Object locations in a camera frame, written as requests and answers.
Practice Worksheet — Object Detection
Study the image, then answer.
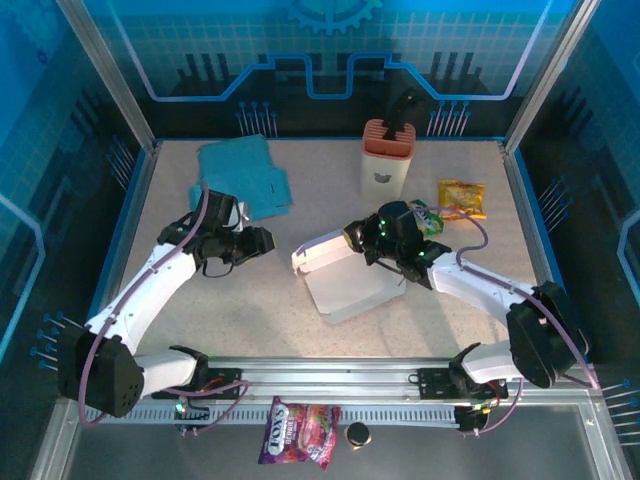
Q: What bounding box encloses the small black electronics board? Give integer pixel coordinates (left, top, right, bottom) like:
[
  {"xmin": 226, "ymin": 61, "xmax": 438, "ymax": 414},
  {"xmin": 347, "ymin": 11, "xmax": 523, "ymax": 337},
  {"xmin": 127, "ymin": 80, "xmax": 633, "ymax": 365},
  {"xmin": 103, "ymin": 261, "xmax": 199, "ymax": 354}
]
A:
[
  {"xmin": 454, "ymin": 403, "xmax": 494, "ymax": 435},
  {"xmin": 173, "ymin": 397, "xmax": 211, "ymax": 434}
]

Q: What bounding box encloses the aluminium mounting rail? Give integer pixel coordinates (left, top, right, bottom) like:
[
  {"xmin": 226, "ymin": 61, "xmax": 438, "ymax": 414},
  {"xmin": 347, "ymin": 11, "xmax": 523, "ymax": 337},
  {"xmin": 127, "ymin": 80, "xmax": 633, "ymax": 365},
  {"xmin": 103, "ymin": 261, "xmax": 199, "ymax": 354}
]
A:
[{"xmin": 64, "ymin": 357, "xmax": 601, "ymax": 401}]

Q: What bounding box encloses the orange-yellow snack bag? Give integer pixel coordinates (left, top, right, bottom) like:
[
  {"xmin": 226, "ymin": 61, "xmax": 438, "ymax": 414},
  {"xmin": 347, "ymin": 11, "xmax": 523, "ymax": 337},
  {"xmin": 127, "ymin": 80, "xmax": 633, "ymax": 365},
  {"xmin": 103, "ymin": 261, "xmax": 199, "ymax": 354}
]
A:
[{"xmin": 437, "ymin": 178, "xmax": 488, "ymax": 221}]

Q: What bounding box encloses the purple berries candy bag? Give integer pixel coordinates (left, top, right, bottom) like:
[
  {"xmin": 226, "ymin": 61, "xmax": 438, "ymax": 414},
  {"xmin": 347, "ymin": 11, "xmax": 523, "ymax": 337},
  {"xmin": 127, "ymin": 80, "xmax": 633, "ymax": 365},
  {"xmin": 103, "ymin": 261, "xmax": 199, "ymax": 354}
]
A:
[{"xmin": 257, "ymin": 395, "xmax": 342, "ymax": 471}]

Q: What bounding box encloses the small black cap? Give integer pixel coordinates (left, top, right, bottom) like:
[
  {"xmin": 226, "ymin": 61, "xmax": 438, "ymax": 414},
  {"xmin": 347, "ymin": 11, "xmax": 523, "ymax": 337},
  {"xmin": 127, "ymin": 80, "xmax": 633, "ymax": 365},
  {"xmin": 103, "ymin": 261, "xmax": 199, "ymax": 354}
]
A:
[{"xmin": 344, "ymin": 421, "xmax": 372, "ymax": 451}]

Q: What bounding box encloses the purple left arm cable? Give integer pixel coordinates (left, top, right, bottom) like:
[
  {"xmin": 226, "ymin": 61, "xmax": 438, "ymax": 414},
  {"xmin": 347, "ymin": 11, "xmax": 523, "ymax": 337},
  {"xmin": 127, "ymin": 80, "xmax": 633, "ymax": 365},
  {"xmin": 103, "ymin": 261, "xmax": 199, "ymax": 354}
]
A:
[{"xmin": 77, "ymin": 182, "xmax": 251, "ymax": 436}]

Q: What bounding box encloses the grey slotted cable duct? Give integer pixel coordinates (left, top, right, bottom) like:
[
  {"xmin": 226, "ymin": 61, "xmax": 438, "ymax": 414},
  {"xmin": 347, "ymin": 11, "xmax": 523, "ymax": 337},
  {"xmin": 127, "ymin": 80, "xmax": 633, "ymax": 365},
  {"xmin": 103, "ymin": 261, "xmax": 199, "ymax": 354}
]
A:
[{"xmin": 79, "ymin": 404, "xmax": 459, "ymax": 426}]

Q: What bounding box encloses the green-yellow candy bag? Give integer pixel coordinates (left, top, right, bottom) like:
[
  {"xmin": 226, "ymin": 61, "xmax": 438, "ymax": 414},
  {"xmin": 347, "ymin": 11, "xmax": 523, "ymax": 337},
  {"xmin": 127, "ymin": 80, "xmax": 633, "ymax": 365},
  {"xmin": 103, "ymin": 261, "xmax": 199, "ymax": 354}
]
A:
[{"xmin": 407, "ymin": 198, "xmax": 445, "ymax": 237}]

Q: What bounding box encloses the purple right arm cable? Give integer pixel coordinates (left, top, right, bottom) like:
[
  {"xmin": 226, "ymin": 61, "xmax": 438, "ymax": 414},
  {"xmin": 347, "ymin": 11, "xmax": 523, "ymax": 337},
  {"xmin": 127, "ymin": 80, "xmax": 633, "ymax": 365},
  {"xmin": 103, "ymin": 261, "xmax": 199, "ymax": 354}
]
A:
[{"xmin": 414, "ymin": 204, "xmax": 599, "ymax": 436}]

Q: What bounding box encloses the cream knife block, pink top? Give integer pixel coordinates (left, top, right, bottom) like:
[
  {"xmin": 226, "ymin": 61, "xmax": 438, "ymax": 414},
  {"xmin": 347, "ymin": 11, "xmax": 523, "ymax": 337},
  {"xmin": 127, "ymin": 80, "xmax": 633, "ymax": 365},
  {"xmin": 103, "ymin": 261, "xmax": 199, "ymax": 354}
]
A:
[{"xmin": 360, "ymin": 118, "xmax": 418, "ymax": 204}]

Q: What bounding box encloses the aluminium frame post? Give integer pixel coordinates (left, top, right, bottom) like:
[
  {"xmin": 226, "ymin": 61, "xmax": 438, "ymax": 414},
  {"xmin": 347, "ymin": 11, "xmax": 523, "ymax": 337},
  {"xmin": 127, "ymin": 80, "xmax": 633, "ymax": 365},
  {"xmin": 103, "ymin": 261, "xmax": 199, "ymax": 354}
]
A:
[
  {"xmin": 502, "ymin": 0, "xmax": 601, "ymax": 151},
  {"xmin": 55, "ymin": 0, "xmax": 162, "ymax": 155}
]

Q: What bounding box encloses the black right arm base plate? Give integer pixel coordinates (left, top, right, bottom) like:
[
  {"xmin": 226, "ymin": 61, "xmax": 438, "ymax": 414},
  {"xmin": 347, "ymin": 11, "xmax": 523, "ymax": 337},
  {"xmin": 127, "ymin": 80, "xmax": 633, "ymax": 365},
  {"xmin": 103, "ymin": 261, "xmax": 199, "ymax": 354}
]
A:
[{"xmin": 417, "ymin": 367, "xmax": 510, "ymax": 401}]

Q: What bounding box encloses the blue and white paper box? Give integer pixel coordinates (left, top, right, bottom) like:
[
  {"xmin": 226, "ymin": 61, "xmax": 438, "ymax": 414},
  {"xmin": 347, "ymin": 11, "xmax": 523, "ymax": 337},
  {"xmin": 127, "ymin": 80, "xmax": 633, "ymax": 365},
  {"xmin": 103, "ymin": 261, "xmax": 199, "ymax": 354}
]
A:
[
  {"xmin": 291, "ymin": 229, "xmax": 409, "ymax": 325},
  {"xmin": 188, "ymin": 133, "xmax": 295, "ymax": 222}
]

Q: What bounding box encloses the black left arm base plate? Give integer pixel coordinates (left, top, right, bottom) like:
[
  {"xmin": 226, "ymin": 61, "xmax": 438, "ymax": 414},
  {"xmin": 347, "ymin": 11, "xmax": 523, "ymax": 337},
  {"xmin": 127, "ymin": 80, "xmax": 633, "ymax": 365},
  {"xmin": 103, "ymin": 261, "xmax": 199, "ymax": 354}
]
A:
[{"xmin": 151, "ymin": 367, "xmax": 245, "ymax": 401}]

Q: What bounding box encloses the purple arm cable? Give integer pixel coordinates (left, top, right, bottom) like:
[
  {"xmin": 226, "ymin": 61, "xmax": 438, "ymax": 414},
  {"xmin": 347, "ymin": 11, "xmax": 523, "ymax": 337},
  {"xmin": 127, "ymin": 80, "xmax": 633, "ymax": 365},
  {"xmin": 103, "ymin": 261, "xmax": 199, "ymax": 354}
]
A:
[
  {"xmin": 77, "ymin": 182, "xmax": 251, "ymax": 436},
  {"xmin": 414, "ymin": 204, "xmax": 599, "ymax": 436}
]

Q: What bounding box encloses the black knife handle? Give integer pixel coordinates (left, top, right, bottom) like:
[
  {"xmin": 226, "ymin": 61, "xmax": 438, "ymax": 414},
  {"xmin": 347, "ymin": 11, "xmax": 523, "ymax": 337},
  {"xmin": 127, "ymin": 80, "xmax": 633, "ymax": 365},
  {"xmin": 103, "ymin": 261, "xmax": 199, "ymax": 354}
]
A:
[{"xmin": 382, "ymin": 88, "xmax": 425, "ymax": 141}]

